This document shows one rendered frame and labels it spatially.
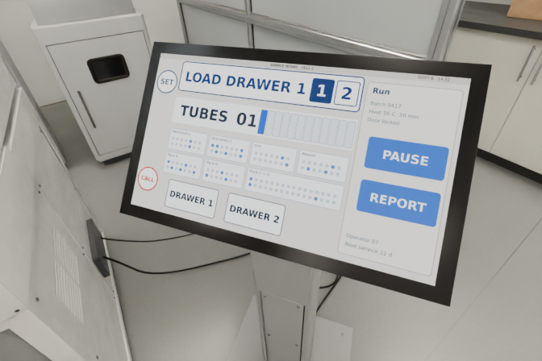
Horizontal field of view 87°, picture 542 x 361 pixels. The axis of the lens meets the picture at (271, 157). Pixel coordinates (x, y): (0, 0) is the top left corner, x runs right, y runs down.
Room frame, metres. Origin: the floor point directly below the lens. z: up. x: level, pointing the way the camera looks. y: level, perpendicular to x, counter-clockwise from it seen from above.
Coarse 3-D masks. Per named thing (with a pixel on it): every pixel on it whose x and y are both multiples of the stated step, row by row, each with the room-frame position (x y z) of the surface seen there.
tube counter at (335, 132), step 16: (240, 112) 0.41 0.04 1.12; (256, 112) 0.40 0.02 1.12; (272, 112) 0.39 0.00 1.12; (288, 112) 0.39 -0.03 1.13; (240, 128) 0.39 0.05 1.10; (256, 128) 0.38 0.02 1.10; (272, 128) 0.38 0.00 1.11; (288, 128) 0.37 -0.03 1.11; (304, 128) 0.36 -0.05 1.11; (320, 128) 0.36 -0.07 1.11; (336, 128) 0.35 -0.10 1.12; (352, 128) 0.34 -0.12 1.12; (320, 144) 0.34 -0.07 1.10; (336, 144) 0.34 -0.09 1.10; (352, 144) 0.33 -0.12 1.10
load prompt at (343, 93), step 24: (192, 72) 0.48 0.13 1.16; (216, 72) 0.46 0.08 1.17; (240, 72) 0.45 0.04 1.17; (264, 72) 0.44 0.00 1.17; (288, 72) 0.43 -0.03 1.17; (240, 96) 0.42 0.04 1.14; (264, 96) 0.41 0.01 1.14; (288, 96) 0.40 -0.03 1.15; (312, 96) 0.39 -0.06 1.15; (336, 96) 0.38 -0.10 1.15; (360, 96) 0.37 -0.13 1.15
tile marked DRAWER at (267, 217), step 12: (228, 192) 0.33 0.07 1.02; (228, 204) 0.32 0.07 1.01; (240, 204) 0.31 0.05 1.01; (252, 204) 0.31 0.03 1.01; (264, 204) 0.30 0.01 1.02; (276, 204) 0.30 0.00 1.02; (228, 216) 0.30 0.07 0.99; (240, 216) 0.30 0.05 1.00; (252, 216) 0.30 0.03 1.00; (264, 216) 0.29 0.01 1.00; (276, 216) 0.29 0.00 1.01; (252, 228) 0.28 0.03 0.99; (264, 228) 0.28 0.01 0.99; (276, 228) 0.28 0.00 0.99
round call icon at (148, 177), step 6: (144, 168) 0.39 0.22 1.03; (150, 168) 0.39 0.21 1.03; (156, 168) 0.38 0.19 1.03; (138, 174) 0.39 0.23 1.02; (144, 174) 0.38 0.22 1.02; (150, 174) 0.38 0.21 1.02; (156, 174) 0.38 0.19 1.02; (138, 180) 0.38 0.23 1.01; (144, 180) 0.38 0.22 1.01; (150, 180) 0.37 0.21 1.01; (156, 180) 0.37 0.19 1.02; (138, 186) 0.37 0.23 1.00; (144, 186) 0.37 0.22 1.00; (150, 186) 0.37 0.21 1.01; (156, 186) 0.36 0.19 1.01; (150, 192) 0.36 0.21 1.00
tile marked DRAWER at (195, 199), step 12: (180, 180) 0.36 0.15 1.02; (168, 192) 0.35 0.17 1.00; (180, 192) 0.35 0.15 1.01; (192, 192) 0.34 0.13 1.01; (204, 192) 0.34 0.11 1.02; (216, 192) 0.33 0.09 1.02; (168, 204) 0.34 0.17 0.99; (180, 204) 0.33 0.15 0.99; (192, 204) 0.33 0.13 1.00; (204, 204) 0.32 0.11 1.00; (216, 204) 0.32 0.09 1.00; (204, 216) 0.31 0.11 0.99
